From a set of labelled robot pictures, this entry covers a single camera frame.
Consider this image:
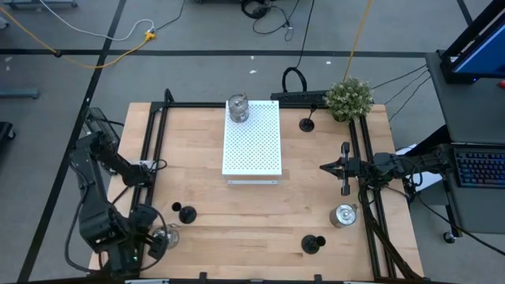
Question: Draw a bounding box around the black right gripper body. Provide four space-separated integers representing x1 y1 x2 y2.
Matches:
341 141 376 196

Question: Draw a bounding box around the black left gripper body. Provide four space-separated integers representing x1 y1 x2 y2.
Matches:
114 224 149 275

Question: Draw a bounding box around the silver cylindrical candle holder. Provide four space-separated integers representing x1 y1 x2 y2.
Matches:
227 92 251 124
151 223 181 251
328 202 360 230

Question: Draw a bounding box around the potted green plant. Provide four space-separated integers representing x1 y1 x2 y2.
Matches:
324 76 375 124

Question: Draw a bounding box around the black power strip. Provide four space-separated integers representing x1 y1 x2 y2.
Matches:
269 90 329 107

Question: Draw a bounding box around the white paper sheet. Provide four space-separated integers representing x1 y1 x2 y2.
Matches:
394 143 445 192

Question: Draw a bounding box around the white perforated metal shelf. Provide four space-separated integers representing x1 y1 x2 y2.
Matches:
221 99 284 186

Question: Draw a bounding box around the black ventilated control box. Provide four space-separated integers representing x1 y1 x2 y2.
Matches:
81 106 122 148

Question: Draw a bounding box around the grey equipment cart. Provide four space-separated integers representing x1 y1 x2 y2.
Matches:
425 50 505 245

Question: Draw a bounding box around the backlit black keyboard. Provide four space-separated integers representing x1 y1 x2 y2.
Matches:
453 147 505 189

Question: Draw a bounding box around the computer monitor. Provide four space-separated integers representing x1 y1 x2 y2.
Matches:
439 0 505 85

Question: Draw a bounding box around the black cable bundle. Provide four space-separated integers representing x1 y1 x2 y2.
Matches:
356 173 425 283

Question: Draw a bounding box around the yellow hanging power cable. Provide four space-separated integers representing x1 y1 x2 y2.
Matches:
342 0 374 83

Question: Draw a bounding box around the black hanging cable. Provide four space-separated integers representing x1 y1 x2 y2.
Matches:
280 0 316 94

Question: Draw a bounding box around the yellow floor extension cable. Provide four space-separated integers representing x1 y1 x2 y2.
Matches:
0 5 158 71

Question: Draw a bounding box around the black coiled floor cable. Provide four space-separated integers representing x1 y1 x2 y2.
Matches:
240 0 296 43

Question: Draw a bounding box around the white floor cable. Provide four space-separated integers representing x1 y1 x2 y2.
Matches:
37 0 155 43

